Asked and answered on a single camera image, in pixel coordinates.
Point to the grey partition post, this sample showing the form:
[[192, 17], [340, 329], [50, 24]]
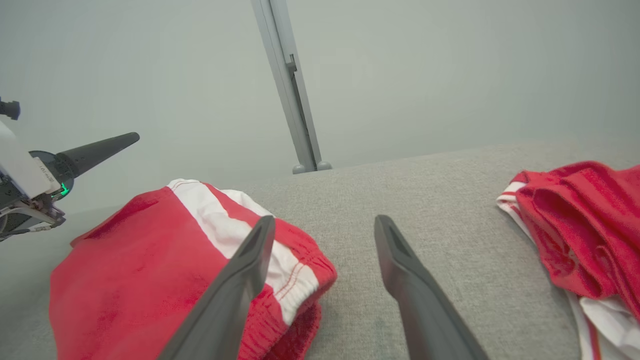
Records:
[[282, 75]]

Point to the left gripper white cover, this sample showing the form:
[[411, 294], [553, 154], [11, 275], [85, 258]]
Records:
[[20, 175]]

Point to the red shorts with white stripe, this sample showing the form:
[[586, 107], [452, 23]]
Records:
[[135, 280]]

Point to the red basketball jersey number 23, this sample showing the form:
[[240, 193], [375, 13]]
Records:
[[575, 225]]

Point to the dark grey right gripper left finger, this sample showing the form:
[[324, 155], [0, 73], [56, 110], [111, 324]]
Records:
[[225, 310]]

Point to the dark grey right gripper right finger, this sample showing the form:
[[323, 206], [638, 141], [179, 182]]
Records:
[[430, 320]]

